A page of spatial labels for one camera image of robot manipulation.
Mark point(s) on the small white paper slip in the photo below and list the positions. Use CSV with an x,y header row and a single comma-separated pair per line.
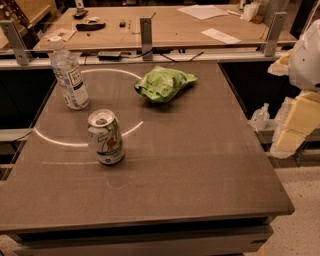
x,y
220,36

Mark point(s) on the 7up soda can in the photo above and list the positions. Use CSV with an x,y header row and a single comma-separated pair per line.
x,y
106,138

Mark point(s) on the large white paper sheet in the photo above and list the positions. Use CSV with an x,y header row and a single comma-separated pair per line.
x,y
203,12

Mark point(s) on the black power adapter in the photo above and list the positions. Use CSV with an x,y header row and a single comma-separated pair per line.
x,y
110,56

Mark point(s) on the paper card on desk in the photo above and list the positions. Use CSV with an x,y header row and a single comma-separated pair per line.
x,y
65,34

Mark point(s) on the small black block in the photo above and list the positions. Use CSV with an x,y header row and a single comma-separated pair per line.
x,y
122,24

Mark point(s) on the black stand on desk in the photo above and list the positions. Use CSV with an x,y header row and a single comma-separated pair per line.
x,y
81,11

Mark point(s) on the right metal bracket post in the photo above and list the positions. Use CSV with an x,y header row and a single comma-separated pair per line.
x,y
275,28

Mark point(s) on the left metal bracket post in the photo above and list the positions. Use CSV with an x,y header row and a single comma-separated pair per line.
x,y
22,55

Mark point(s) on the small clear sanitizer bottle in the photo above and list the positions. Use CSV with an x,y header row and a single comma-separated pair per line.
x,y
260,118

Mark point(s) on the clear plastic water bottle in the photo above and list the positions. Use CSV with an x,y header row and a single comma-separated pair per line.
x,y
67,72

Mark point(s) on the middle metal bracket post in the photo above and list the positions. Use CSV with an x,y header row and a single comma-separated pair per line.
x,y
146,38

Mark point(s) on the metal bracket post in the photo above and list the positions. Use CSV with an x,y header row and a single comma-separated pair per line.
x,y
22,55
275,28
146,38

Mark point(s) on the crumpled white tissue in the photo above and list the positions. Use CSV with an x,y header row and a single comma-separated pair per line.
x,y
250,10

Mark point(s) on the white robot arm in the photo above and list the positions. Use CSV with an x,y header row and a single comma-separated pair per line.
x,y
304,65

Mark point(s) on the black tool on desk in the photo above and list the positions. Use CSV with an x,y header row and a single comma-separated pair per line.
x,y
91,26

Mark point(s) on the green rice chip bag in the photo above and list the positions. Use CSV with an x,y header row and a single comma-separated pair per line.
x,y
161,84

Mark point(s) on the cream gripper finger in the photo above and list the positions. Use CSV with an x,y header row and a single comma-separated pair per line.
x,y
281,66
296,119

